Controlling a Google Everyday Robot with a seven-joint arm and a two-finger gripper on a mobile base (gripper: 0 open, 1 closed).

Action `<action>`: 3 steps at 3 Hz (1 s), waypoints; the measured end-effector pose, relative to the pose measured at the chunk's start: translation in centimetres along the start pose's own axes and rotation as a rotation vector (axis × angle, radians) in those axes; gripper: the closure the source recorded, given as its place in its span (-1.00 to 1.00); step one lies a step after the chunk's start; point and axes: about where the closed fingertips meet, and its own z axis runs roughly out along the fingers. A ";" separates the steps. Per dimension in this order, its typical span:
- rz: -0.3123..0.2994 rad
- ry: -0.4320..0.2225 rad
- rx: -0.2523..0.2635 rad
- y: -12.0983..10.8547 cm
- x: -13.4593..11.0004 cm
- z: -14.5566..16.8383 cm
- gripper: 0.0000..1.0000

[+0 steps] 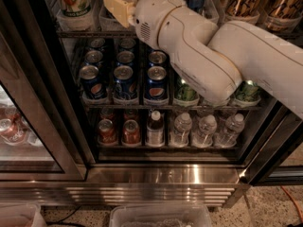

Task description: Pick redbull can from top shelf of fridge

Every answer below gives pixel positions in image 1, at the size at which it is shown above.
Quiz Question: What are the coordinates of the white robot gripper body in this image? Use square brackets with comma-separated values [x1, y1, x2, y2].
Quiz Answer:
[134, 0, 186, 49]

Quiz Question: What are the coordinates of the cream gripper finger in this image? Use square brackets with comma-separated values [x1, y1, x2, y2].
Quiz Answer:
[103, 0, 137, 28]

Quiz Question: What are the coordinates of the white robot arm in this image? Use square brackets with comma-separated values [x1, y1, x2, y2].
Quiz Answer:
[103, 0, 303, 118]

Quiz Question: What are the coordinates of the front right pepsi can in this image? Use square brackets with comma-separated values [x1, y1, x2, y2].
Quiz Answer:
[145, 66, 168, 100]

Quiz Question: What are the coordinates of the pepsi can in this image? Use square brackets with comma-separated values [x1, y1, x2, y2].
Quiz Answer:
[80, 65, 107, 99]
[145, 66, 168, 100]
[114, 65, 137, 100]

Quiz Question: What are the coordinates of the front middle pepsi can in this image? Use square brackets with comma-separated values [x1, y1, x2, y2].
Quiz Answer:
[114, 65, 137, 100]

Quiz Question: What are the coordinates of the front left pepsi can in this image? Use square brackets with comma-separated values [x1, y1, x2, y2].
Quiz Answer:
[80, 65, 107, 99]

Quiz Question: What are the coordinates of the front left green can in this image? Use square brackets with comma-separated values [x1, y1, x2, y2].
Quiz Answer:
[174, 76, 198, 101]

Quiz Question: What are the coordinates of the steel fridge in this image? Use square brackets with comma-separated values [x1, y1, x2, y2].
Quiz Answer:
[0, 0, 303, 207]

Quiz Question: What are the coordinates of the front right orange can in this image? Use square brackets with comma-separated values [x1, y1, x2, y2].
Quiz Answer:
[122, 119, 141, 145]

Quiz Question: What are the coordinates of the orange can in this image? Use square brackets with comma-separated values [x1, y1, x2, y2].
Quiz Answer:
[122, 119, 141, 145]
[98, 119, 117, 145]

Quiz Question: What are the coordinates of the front right green can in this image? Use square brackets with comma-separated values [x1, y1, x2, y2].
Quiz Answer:
[235, 80, 259, 102]

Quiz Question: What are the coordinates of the front left orange can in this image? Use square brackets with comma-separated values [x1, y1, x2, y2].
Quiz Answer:
[98, 119, 117, 145]

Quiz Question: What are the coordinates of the gold brown can right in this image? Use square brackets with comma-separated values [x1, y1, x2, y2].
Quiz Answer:
[265, 0, 303, 19]

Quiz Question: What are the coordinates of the glass fridge door left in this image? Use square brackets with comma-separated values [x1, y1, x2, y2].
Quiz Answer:
[0, 0, 86, 182]

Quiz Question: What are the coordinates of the dark drink bottle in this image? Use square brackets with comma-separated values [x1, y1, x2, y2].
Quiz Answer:
[146, 111, 164, 147]

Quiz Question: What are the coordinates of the left water bottle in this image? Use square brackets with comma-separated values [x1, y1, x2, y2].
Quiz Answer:
[169, 113, 192, 148]

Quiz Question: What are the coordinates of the water bottle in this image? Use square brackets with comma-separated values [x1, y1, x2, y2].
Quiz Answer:
[169, 113, 192, 148]
[214, 113, 245, 148]
[191, 114, 217, 148]

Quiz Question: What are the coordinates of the middle water bottle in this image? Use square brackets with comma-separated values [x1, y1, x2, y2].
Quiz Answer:
[191, 114, 217, 148]

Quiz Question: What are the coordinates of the right water bottle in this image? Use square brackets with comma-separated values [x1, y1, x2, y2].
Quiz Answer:
[214, 113, 245, 148]

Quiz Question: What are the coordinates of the clear plastic bin centre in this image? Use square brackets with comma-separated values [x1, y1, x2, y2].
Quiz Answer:
[109, 203, 212, 227]

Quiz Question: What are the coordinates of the clear plastic bin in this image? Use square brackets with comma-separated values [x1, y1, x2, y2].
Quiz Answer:
[0, 203, 47, 227]
[109, 203, 212, 227]

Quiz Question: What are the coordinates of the clear plastic bin left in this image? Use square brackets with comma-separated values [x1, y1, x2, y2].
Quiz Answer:
[0, 203, 47, 227]

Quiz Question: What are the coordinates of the top wire shelf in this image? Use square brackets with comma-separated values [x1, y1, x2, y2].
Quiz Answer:
[57, 31, 303, 40]

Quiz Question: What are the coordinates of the black cable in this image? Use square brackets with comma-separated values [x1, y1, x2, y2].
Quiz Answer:
[45, 204, 86, 227]

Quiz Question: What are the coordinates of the orange cable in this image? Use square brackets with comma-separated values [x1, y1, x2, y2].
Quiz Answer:
[279, 185, 303, 224]

